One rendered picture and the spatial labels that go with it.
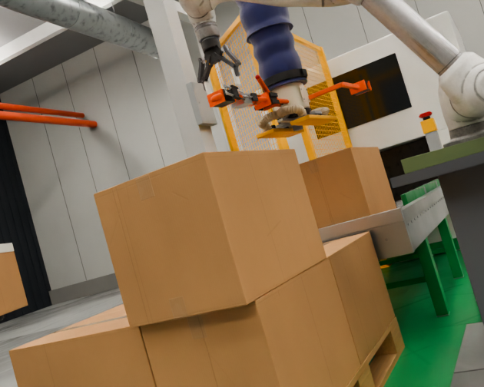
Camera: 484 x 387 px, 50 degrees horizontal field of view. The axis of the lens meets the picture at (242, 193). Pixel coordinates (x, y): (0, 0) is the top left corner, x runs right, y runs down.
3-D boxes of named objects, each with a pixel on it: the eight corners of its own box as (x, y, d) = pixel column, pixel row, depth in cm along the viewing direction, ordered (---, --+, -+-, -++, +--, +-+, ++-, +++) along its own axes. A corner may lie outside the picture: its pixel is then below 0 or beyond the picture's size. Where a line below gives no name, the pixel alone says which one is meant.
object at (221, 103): (221, 107, 211) (218, 96, 211) (236, 101, 207) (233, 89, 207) (210, 107, 204) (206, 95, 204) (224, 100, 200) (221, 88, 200)
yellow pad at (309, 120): (319, 126, 267) (317, 116, 267) (337, 119, 262) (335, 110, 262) (290, 125, 238) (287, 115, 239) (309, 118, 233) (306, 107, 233)
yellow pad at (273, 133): (288, 137, 277) (286, 128, 277) (304, 131, 272) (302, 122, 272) (256, 139, 248) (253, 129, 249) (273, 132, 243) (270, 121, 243)
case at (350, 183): (334, 229, 321) (315, 167, 324) (398, 212, 303) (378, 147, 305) (299, 245, 268) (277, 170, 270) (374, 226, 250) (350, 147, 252)
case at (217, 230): (232, 279, 202) (203, 180, 204) (326, 257, 182) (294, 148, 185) (129, 328, 149) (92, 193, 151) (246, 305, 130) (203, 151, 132)
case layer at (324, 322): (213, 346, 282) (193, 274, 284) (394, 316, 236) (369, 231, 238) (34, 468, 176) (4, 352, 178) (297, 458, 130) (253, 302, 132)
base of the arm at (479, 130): (507, 130, 202) (503, 117, 202) (493, 134, 185) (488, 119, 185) (459, 143, 214) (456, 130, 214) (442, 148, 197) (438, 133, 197)
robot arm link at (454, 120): (484, 122, 205) (469, 68, 205) (502, 115, 187) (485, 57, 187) (442, 133, 207) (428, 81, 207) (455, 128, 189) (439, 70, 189)
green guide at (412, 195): (439, 188, 449) (435, 178, 449) (451, 185, 444) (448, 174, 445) (404, 209, 308) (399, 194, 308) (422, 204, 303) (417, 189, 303)
